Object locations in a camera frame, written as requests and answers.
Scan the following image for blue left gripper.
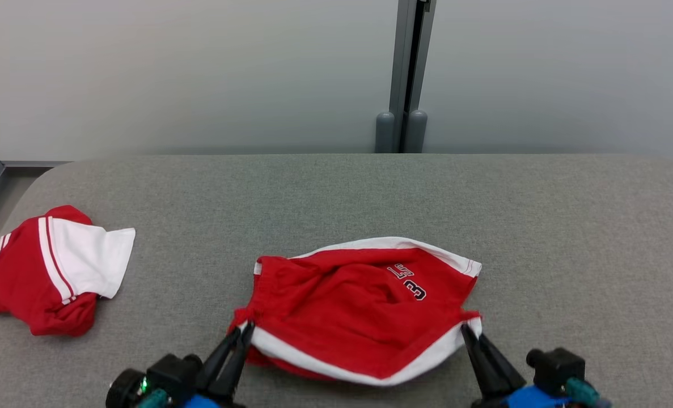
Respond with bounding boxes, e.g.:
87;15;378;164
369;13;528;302
183;323;255;408

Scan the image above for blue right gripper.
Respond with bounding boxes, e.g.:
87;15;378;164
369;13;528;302
461;324;569;408

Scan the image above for red shorts with white trim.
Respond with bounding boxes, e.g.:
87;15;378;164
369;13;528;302
227;236;482;387

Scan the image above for red and white t-shirt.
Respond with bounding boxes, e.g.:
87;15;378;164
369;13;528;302
0;205;136;337

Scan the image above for black cable with teal plug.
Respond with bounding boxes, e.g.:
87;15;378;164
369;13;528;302
566;377;613;408
138;388;170;408

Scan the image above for grey partition post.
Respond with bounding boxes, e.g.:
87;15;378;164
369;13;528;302
375;0;437;154

